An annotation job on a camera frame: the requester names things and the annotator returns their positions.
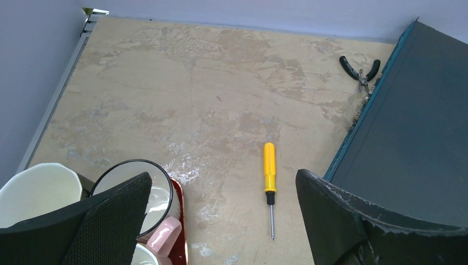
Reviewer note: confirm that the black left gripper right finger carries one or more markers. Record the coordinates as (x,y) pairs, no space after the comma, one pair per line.
(343,228)

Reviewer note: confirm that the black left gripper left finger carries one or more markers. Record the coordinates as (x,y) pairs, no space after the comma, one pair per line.
(101,229)

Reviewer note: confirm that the pink mug front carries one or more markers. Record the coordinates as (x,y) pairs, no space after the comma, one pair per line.
(143,256)

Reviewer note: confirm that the dark flat metal box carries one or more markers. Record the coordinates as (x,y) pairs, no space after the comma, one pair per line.
(408,150)

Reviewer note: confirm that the yellow handled screwdriver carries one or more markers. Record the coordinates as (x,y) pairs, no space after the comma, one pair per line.
(270,183)

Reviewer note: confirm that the black handled pliers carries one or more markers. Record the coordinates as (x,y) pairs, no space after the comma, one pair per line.
(359,76)

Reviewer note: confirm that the aluminium table rail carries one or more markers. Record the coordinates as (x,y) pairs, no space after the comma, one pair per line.
(66,73)

